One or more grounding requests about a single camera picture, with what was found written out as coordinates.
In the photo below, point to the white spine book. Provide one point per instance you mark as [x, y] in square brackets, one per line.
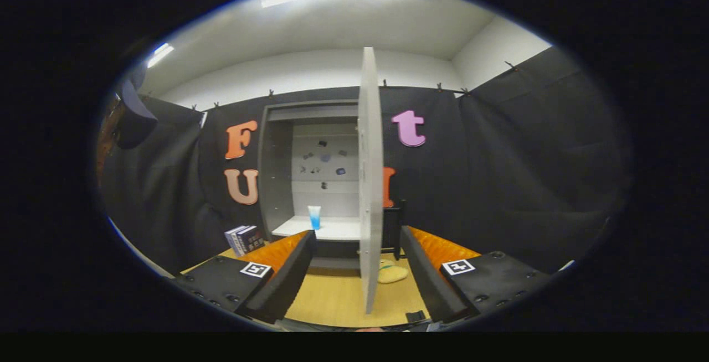
[235, 239]

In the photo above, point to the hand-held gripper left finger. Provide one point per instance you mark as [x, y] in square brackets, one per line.
[285, 282]

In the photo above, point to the black backdrop cloth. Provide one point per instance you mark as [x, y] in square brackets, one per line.
[526, 185]

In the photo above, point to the small black object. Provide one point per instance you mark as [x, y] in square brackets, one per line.
[416, 316]

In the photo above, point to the beige cabinet door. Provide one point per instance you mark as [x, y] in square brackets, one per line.
[370, 185]

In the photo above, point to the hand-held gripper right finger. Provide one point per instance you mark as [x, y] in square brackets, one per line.
[426, 279]

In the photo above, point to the dark blue book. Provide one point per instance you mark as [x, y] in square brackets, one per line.
[253, 237]

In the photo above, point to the grey cabinet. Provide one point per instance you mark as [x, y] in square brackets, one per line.
[277, 174]

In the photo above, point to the translucent blue cup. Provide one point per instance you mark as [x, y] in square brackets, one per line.
[314, 219]

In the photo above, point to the small ceiling light panel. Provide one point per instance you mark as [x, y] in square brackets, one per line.
[160, 55]

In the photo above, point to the pale yellow cloth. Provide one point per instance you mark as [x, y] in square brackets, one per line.
[392, 273]

